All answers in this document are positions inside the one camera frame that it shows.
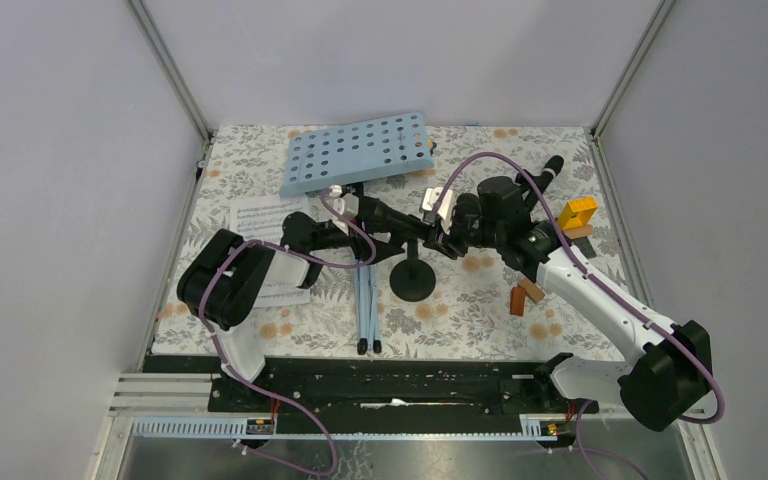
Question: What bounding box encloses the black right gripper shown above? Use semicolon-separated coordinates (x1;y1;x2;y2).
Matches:
423;206;505;261

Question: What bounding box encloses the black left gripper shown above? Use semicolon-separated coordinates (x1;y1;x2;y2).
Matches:
308;196;405;264

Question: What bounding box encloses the black microphone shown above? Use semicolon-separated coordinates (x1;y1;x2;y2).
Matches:
357;196;434;242
528;155;565;193

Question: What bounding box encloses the black microphone stand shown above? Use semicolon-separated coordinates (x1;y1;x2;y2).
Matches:
505;174;539;219
373;240;436;302

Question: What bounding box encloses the light blue music stand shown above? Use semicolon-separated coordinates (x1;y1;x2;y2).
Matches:
280;112;434;354

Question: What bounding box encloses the sheet music page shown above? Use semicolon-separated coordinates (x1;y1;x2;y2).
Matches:
229;195;310;308

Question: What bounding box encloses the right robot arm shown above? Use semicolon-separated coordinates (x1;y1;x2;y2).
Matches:
420;168;726;431

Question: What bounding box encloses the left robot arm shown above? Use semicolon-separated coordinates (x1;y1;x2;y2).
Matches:
176;194;412;411

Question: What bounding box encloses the floral patterned tablecloth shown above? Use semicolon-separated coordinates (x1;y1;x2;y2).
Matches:
175;125;619;360

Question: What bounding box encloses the light brown toy brick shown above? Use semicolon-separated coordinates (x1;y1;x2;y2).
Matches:
518;278;546;304

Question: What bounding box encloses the yellow toy block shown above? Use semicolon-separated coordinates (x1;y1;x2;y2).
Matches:
557;197;599;231

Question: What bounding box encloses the gray toy baseplate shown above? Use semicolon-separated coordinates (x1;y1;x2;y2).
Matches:
572;237;599;259

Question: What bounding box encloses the tan brick under yellow block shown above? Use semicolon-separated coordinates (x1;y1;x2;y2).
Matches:
564;224;594;240

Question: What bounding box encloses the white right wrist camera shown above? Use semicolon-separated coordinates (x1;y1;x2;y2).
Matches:
420;187;455;234

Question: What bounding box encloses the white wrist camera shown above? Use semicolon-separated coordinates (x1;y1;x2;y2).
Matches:
327;185;359;234
420;187;455;234

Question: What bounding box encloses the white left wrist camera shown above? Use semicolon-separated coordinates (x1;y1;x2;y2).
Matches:
327;185;359;234

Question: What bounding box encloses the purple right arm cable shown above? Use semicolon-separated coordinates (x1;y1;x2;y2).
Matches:
423;152;726;480

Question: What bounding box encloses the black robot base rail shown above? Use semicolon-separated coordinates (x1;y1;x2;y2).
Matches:
143;355;584;436

